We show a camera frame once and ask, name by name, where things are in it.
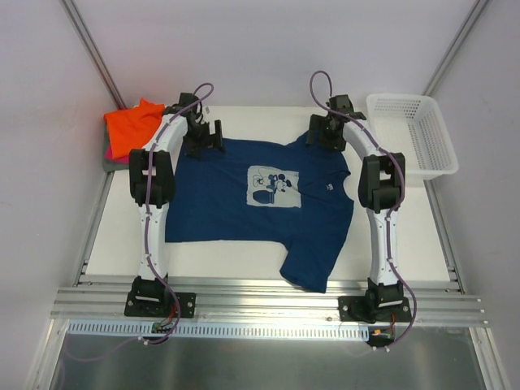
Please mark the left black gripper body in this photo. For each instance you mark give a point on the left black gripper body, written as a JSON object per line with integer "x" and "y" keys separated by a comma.
{"x": 204, "y": 139}

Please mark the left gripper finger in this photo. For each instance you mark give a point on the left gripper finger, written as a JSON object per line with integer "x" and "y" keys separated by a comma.
{"x": 216, "y": 139}
{"x": 195, "y": 151}

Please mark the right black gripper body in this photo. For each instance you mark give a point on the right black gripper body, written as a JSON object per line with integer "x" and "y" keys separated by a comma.
{"x": 326, "y": 138}

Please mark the blue t-shirt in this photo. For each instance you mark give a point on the blue t-shirt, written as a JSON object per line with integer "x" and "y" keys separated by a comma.
{"x": 290, "y": 194}

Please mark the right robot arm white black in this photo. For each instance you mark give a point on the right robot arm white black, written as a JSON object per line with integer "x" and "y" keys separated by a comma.
{"x": 380, "y": 192}

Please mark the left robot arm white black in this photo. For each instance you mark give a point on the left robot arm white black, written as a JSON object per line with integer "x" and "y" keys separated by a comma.
{"x": 152, "y": 187}

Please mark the orange folded t-shirt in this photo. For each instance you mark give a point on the orange folded t-shirt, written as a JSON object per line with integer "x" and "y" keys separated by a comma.
{"x": 132, "y": 128}

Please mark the white plastic basket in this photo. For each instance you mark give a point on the white plastic basket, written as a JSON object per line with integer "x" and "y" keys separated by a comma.
{"x": 413, "y": 125}

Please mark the pink folded t-shirt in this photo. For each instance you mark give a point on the pink folded t-shirt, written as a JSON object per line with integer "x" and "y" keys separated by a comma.
{"x": 109, "y": 155}

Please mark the grey folded t-shirt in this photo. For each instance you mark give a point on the grey folded t-shirt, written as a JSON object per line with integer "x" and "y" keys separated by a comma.
{"x": 107, "y": 164}

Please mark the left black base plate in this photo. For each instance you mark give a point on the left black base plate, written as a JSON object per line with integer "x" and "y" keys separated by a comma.
{"x": 160, "y": 305}

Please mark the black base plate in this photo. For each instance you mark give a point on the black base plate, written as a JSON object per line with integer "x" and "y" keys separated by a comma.
{"x": 160, "y": 305}
{"x": 361, "y": 309}

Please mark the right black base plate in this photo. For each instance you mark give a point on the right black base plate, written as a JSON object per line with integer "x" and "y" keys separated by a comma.
{"x": 361, "y": 309}

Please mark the white slotted cable duct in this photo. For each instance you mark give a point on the white slotted cable duct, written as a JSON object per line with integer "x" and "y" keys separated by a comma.
{"x": 220, "y": 330}

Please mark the aluminium mounting rail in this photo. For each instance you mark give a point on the aluminium mounting rail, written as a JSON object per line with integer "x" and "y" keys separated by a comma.
{"x": 440, "y": 304}

